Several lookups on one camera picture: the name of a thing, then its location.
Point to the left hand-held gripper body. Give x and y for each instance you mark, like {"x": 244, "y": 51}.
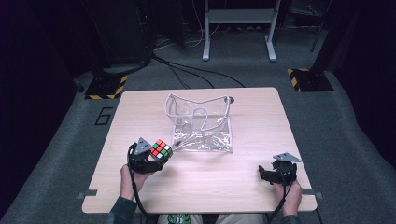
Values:
{"x": 140, "y": 158}

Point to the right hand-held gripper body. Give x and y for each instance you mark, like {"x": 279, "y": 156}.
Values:
{"x": 285, "y": 171}

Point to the colourful puzzle cube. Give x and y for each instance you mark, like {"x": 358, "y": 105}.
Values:
{"x": 162, "y": 149}

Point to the clear plastic bag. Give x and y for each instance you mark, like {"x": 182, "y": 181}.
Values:
{"x": 202, "y": 130}

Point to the person's left hand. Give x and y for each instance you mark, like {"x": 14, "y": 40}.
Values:
{"x": 134, "y": 183}

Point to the person's right hand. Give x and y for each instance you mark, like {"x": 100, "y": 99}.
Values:
{"x": 292, "y": 196}

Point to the person's legs and clothing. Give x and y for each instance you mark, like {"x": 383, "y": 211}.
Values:
{"x": 230, "y": 219}

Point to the dark equipment cabinet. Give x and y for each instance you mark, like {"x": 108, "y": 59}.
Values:
{"x": 121, "y": 31}

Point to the black metal stand pole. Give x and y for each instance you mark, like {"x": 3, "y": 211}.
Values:
{"x": 320, "y": 28}

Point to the grey table bracket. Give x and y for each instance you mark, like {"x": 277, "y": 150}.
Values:
{"x": 87, "y": 194}
{"x": 311, "y": 193}

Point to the black yellow-striped base plate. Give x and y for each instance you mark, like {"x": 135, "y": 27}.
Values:
{"x": 311, "y": 80}
{"x": 106, "y": 87}

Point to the white metal stand frame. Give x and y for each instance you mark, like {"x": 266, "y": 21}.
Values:
{"x": 239, "y": 16}

